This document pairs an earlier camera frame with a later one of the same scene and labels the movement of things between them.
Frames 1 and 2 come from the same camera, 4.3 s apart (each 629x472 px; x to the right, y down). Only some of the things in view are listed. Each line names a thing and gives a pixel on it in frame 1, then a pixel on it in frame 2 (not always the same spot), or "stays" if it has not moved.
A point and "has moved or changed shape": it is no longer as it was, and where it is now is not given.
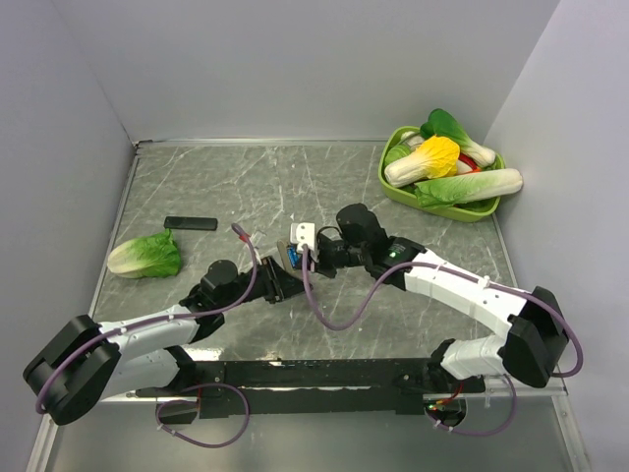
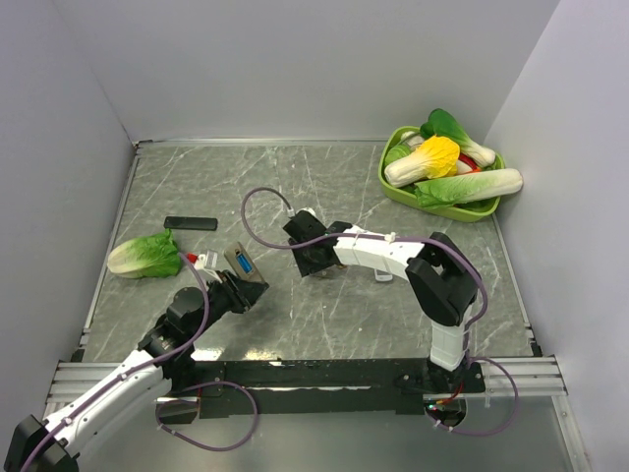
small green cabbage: (396, 151) stays
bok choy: (441, 124) stays
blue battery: (293, 256) has moved or changed shape
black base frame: (310, 386) stays
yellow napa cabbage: (435, 156) stays
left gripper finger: (288, 284) → (251, 290)
